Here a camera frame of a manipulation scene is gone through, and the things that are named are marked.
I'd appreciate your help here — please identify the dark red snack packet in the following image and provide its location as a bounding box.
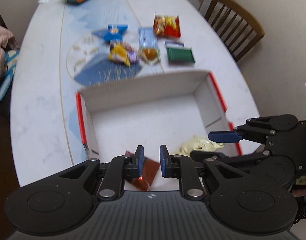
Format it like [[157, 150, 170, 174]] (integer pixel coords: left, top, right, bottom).
[[125, 157, 160, 191]]

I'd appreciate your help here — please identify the green snack packet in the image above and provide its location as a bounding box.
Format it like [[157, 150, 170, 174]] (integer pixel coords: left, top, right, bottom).
[[166, 47, 195, 63]]

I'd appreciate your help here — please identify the white blue snack packet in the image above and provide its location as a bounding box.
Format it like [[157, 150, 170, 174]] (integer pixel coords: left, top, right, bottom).
[[164, 41, 184, 48]]

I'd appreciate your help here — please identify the wooden chair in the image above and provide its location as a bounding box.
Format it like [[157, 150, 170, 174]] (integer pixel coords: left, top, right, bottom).
[[205, 0, 265, 62]]

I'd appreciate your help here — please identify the yellow snack packet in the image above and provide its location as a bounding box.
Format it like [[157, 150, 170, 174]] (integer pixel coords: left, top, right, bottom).
[[108, 43, 131, 67]]

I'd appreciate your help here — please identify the blue cookie packet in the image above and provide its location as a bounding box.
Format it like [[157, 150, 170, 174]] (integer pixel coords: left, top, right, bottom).
[[92, 24, 128, 43]]

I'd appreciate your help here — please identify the white red cardboard box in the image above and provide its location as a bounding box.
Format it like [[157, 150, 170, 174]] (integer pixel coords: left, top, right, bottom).
[[76, 70, 233, 162]]

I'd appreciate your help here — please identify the light blue snack packet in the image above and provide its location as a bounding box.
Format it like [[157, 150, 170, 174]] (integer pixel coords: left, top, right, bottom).
[[138, 27, 158, 51]]

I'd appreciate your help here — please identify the purple candy packet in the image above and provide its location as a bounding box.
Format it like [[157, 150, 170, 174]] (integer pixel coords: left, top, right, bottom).
[[122, 42, 139, 64]]

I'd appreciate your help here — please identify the red yellow chip bag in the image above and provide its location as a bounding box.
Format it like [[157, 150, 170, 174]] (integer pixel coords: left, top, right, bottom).
[[153, 15, 181, 38]]

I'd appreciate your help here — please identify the cream snack packet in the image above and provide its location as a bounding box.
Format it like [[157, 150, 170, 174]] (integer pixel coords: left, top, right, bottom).
[[178, 135, 225, 156]]

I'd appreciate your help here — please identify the brown egg snack packet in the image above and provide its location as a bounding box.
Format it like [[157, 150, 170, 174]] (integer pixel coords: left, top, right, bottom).
[[140, 47, 160, 65]]

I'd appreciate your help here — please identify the blue white chair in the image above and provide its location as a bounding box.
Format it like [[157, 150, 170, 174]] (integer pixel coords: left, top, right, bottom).
[[0, 50, 19, 102]]

